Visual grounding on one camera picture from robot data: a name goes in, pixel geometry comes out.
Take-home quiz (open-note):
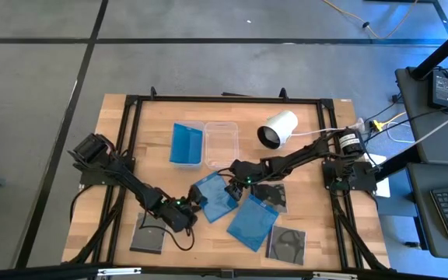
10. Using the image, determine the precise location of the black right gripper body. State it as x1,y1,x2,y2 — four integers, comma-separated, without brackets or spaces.
229,158,267,187

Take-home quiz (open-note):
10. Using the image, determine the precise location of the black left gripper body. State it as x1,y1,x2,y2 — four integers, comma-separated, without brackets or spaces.
156,197,200,234

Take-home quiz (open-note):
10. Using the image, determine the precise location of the blue plastic disc case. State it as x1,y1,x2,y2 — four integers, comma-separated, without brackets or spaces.
226,194,280,253
169,122,204,166
194,170,240,225

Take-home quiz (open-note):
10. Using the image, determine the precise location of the black clear jewel case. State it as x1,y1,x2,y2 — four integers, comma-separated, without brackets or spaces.
129,212,169,256
264,225,308,267
250,183,289,215

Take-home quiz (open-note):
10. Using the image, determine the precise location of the clear plastic bin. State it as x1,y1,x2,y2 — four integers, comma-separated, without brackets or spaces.
168,120,206,170
205,121,242,171

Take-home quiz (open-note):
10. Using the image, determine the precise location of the black side desk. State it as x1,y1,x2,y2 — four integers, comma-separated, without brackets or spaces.
394,66,448,167

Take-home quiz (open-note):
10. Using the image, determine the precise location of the dark grey keyboard desk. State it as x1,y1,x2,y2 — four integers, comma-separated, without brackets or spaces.
405,162,448,261

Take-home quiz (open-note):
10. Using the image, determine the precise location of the black power adapter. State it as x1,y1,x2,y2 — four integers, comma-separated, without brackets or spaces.
428,68,448,109

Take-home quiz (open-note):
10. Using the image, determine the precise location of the black slanted pole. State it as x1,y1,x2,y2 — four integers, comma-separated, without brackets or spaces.
411,18,448,82

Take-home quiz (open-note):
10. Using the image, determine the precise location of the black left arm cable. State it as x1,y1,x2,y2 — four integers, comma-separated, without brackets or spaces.
137,209,196,252

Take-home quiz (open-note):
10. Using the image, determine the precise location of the white cylindrical camera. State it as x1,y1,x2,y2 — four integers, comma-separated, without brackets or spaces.
256,110,299,151

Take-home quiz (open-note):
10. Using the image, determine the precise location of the white lamp cable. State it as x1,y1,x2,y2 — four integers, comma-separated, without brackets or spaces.
290,117,366,138

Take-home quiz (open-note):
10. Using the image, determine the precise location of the black aluminium table frame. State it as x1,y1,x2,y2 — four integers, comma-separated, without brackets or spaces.
61,86,391,273

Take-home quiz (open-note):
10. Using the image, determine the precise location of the silver metal bracket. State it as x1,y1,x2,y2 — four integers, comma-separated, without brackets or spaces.
311,271,359,280
96,267,142,277

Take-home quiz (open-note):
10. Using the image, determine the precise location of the yellow network cable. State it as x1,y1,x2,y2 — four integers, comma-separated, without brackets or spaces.
371,111,408,144

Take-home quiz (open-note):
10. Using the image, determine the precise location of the yellow floor cable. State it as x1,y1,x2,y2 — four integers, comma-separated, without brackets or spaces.
320,0,420,40

